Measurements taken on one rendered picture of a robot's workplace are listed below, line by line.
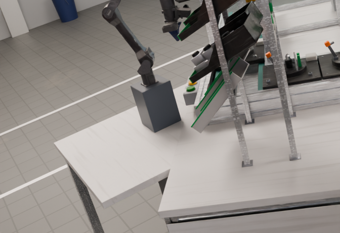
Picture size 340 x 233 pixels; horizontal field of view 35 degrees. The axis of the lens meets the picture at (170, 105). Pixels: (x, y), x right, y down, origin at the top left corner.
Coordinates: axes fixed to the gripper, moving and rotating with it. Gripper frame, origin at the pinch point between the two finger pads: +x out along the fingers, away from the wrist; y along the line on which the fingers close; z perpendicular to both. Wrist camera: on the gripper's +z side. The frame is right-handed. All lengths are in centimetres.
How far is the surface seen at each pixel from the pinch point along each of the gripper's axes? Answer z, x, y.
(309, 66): 51, 29, 6
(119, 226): -78, 125, 41
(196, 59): 13.1, 0.6, -36.5
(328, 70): 58, 29, -1
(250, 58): 24.9, 28.7, 29.7
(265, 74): 32.1, 28.8, 6.3
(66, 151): -60, 39, -16
